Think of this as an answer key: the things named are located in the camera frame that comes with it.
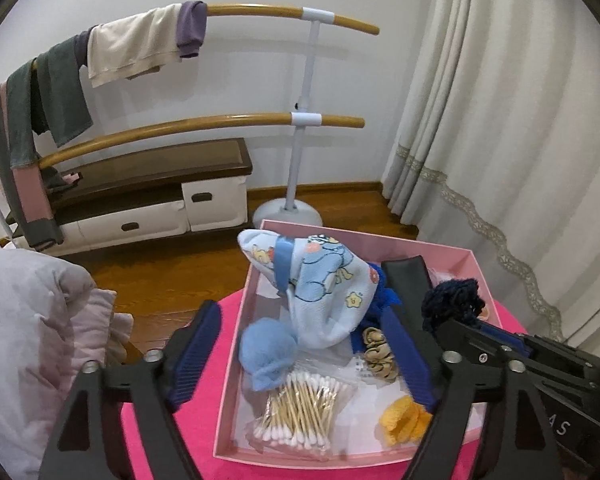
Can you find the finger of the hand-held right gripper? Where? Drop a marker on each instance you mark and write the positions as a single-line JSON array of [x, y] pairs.
[[472, 342], [502, 334]]

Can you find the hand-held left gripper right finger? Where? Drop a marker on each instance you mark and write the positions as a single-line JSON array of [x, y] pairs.
[[410, 360]]

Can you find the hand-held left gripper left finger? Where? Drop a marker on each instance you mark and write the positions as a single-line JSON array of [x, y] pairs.
[[195, 360]]

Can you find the navy knitted scrunchie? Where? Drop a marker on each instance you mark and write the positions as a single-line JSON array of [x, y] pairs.
[[455, 300]]

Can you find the pink box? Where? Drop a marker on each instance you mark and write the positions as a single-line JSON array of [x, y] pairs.
[[230, 410]]

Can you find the black leather pouch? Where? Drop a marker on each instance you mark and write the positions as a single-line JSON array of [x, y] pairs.
[[405, 275]]

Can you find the blue cartoon printed cloth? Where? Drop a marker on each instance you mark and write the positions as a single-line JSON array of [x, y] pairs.
[[325, 285]]

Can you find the leopard print scrunchie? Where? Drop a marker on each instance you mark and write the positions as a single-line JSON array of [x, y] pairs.
[[377, 355]]

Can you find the yellow knitted scrunchie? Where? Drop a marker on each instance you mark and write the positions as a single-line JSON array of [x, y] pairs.
[[402, 420]]

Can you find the royal blue knitted cloth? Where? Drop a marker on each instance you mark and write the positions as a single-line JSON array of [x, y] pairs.
[[380, 300]]

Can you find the light blue mesh cloth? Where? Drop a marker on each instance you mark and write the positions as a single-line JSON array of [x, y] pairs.
[[267, 350]]

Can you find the bag of cotton swabs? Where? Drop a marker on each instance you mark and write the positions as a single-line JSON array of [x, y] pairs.
[[300, 410]]

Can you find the pale quilted blanket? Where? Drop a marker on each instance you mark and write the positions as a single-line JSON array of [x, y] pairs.
[[30, 335]]

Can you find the wooden bench with white drawers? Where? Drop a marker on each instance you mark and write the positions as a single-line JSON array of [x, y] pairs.
[[155, 170]]

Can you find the cream lace trimmed curtain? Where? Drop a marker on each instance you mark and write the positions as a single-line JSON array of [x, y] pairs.
[[505, 110]]

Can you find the dark cloth with pink edge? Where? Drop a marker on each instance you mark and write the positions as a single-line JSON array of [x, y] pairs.
[[60, 180]]

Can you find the white wooden ballet barre stand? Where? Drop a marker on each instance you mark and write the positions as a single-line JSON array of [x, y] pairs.
[[300, 160]]

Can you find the grey and pink garment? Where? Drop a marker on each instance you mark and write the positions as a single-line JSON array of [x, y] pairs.
[[17, 130]]

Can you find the dark grey towel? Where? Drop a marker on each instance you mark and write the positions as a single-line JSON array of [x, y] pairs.
[[62, 90]]

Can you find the cream cloth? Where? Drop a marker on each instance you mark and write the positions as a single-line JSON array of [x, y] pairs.
[[130, 45]]

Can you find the purple cloth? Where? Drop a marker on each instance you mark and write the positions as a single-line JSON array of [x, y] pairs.
[[192, 25]]

